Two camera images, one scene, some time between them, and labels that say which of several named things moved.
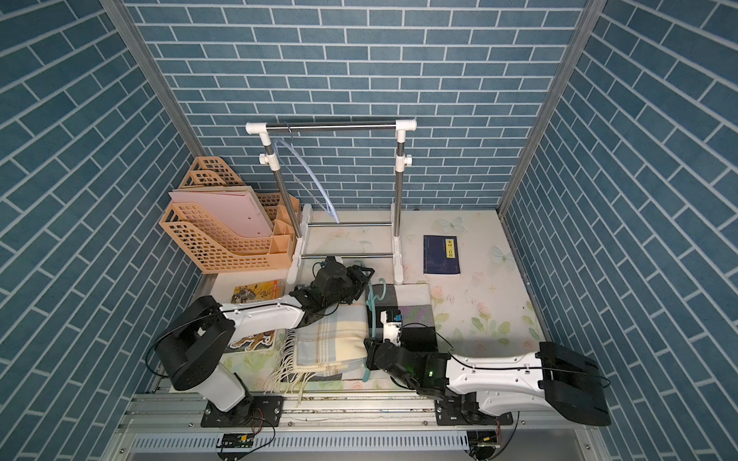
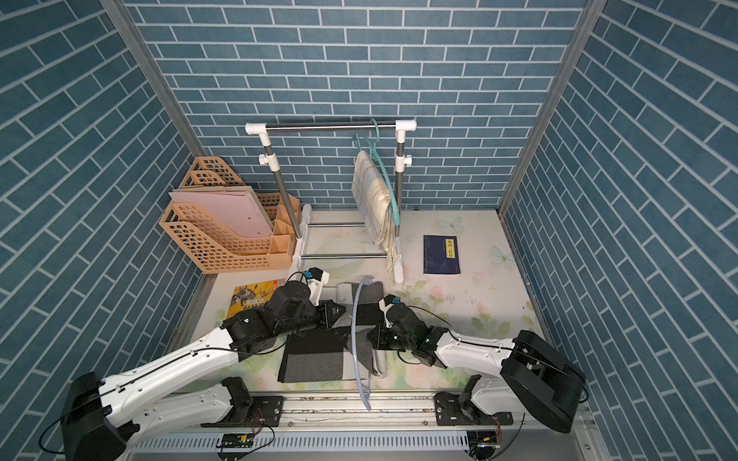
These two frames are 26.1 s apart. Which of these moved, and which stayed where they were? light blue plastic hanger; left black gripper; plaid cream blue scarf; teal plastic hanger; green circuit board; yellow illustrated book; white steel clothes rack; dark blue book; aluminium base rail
Moved: plaid cream blue scarf; teal plastic hanger; light blue plastic hanger; left black gripper
Stayed: green circuit board; white steel clothes rack; aluminium base rail; dark blue book; yellow illustrated book
